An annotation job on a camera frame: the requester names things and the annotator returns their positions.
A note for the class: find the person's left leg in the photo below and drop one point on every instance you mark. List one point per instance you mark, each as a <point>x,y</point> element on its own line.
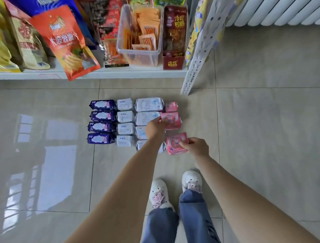
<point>160,226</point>

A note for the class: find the beige snack bag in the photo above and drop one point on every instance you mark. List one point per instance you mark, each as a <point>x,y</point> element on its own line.
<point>27,42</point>

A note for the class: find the orange chip bag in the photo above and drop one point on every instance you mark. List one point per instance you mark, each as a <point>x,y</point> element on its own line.
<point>65,42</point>

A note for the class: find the person's leg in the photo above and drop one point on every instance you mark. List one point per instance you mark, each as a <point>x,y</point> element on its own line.
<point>197,217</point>
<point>160,226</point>

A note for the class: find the yellow chip bag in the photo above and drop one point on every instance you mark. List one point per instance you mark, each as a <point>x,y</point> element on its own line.
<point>6,50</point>

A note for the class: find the purple pad packet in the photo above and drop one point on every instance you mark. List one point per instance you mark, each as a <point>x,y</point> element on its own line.
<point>100,138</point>
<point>101,127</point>
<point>102,105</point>
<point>103,116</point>

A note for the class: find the person's left forearm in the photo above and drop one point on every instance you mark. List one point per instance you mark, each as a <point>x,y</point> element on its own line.
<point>120,200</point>

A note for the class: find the person's shoe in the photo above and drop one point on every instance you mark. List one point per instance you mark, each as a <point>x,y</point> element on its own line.
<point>160,192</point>
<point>192,181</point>

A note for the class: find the white metal shelf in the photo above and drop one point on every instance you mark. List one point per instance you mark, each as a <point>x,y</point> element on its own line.
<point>112,72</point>

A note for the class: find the person's right shoe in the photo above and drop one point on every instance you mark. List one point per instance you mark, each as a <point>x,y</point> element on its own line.
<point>192,181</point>

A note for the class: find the person's right leg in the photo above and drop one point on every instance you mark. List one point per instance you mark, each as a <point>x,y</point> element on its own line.
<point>197,217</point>

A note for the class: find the white perforated rack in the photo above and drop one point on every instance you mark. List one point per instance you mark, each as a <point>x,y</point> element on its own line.
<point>207,37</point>

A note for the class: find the person's left shoe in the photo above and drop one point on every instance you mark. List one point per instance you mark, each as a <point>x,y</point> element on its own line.
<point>160,192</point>

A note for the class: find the white radiator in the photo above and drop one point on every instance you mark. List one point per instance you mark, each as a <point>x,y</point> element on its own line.
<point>275,11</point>

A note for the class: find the person's left hand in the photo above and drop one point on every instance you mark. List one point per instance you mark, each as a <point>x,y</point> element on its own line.
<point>156,130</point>

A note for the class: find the red bordered paper label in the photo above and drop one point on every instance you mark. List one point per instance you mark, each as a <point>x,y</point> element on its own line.
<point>48,75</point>

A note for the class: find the row of red strip packets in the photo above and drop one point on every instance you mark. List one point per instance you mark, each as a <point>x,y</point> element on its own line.
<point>110,37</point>

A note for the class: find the person's right forearm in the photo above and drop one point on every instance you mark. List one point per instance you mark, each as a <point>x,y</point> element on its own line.
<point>245,200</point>

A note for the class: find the brown snack box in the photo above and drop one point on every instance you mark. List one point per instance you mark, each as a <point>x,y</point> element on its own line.
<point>175,37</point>

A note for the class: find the small white ABC packet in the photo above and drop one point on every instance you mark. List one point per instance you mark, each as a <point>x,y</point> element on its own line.
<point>125,116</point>
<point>125,104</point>

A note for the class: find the long white pad packet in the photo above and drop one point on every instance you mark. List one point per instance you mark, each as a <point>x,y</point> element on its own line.
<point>150,104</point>
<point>140,132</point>
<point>147,118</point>
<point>140,144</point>

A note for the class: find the green red snack packet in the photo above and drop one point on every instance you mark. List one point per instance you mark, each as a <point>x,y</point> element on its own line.
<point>140,2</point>

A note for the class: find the person's right hand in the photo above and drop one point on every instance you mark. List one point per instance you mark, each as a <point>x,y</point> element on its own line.
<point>197,147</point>

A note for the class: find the clear box of orange sachets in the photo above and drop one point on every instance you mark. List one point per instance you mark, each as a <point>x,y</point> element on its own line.
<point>140,37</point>

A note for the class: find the pink pad packet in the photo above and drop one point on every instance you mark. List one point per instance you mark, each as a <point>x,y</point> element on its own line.
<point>173,119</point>
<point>175,145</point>
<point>171,107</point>

